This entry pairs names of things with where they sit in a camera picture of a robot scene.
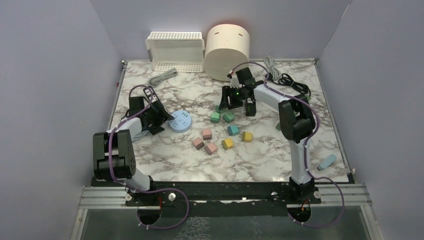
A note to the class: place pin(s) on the light blue wall plug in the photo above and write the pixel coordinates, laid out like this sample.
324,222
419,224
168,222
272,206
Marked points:
326,162

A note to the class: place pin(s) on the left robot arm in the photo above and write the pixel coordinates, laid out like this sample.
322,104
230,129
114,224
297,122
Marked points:
113,152

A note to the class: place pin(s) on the blue round socket hub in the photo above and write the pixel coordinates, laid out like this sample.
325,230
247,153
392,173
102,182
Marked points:
181,122

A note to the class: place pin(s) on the green plug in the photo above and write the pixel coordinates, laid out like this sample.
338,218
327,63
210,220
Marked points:
228,117
215,117
220,110

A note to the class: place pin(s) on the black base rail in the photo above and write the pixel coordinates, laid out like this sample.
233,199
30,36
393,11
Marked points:
170,199

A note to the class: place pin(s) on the white perforated basket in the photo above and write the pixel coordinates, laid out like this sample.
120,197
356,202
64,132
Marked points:
182,50

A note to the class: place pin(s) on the green power strip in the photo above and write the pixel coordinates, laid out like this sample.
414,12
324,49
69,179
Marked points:
308,98

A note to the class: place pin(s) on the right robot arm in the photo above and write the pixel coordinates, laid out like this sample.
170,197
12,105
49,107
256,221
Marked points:
301,182

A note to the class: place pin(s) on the black strip with green plugs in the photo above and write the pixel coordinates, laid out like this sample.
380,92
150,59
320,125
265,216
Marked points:
150,94

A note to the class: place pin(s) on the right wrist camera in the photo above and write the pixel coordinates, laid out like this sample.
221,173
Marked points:
234,82

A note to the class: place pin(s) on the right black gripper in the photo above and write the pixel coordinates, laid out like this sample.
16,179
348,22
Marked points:
227,91

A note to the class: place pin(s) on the cream cylindrical container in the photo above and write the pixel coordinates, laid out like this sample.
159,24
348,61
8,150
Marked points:
227,45

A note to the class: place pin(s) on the teal USB plug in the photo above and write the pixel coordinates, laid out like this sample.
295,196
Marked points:
233,130

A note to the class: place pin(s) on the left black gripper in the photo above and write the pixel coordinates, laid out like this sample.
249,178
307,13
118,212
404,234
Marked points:
161,117

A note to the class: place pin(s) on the yellow USB plug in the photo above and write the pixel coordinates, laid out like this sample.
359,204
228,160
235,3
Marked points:
246,136
227,143

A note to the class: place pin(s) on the pink USB plug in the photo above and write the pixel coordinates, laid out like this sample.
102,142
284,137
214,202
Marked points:
207,134
211,148

